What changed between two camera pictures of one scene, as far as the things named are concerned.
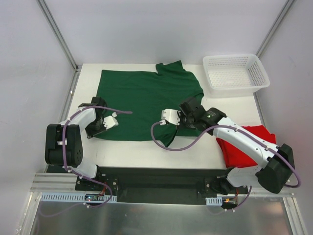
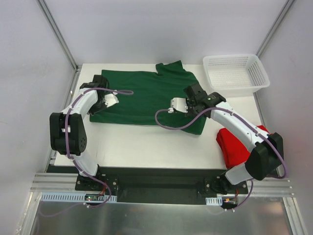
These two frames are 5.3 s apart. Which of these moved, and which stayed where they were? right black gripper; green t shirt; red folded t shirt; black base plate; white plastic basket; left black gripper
Moved: left black gripper; green t shirt; right black gripper
Stayed: black base plate; white plastic basket; red folded t shirt
